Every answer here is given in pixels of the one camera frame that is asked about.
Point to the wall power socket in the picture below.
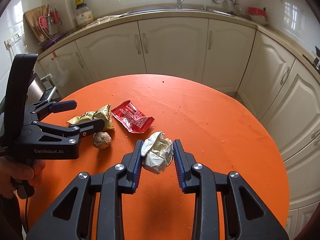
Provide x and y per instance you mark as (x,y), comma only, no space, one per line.
(10,40)

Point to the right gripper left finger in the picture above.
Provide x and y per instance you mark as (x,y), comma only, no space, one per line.
(70,216)

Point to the red snack wrapper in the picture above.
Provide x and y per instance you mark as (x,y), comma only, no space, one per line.
(131,118)

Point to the wooden cutting board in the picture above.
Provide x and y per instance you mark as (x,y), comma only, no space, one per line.
(32,16)

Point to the wire dish rack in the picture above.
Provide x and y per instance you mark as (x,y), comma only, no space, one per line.
(51,25)

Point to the stainless steel sink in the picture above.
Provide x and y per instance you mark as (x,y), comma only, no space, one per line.
(159,9)

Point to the cream lower cabinets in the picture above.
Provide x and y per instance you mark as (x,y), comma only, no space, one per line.
(234,59)

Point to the yellow snack bag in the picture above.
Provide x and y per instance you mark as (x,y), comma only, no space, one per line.
(103,113)

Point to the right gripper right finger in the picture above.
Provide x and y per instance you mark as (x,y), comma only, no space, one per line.
(224,199)

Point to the beige countertop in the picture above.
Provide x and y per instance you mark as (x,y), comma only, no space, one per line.
(294,48)

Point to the orange round table cover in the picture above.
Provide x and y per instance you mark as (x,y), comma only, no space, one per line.
(219,131)

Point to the hanging clear plastic bag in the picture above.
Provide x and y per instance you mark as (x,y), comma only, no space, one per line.
(60,71)

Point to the red lidded bowl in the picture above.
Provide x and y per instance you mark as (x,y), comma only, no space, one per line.
(257,15)

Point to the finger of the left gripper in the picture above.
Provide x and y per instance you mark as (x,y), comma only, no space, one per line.
(71,134)
(42,109)

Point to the person's left hand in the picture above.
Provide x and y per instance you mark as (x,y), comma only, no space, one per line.
(12,169)

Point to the black gas stove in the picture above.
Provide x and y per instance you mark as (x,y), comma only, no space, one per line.
(315,61)

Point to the white paper ball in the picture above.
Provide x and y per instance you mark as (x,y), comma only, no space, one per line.
(157,153)

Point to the large glass jar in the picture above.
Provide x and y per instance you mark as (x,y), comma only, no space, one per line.
(84,15)

